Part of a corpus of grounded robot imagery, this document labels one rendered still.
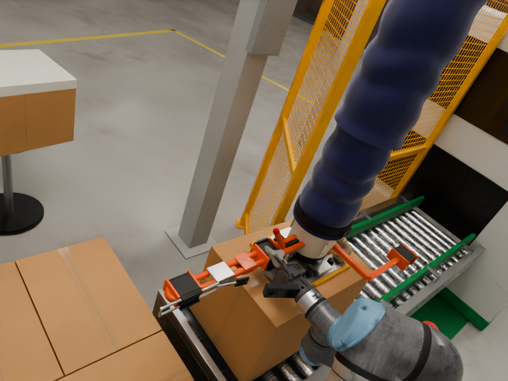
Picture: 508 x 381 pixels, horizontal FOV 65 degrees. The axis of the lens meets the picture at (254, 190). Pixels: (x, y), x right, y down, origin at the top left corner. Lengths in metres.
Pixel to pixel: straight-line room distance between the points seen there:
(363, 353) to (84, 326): 1.26
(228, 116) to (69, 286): 1.18
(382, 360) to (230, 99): 1.72
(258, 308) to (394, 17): 0.99
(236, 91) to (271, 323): 1.29
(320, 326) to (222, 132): 1.38
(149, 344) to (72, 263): 0.53
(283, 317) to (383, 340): 0.67
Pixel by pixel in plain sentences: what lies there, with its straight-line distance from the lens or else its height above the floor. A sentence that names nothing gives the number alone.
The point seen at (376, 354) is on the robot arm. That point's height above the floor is 1.49.
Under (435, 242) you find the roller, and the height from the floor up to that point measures 0.55.
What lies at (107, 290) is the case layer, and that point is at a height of 0.54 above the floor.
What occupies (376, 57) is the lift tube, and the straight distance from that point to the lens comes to 1.21.
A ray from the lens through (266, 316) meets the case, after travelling 1.41.
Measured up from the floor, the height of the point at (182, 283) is 1.14.
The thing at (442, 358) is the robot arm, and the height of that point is 1.52.
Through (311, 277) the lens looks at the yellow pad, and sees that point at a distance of 1.57.
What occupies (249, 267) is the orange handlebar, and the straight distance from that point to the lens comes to 1.32.
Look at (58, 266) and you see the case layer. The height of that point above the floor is 0.54.
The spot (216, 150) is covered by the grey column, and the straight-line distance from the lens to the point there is 2.39.
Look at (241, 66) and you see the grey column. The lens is 2.17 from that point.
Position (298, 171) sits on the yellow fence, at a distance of 2.04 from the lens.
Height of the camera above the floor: 2.05
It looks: 34 degrees down
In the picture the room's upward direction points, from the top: 21 degrees clockwise
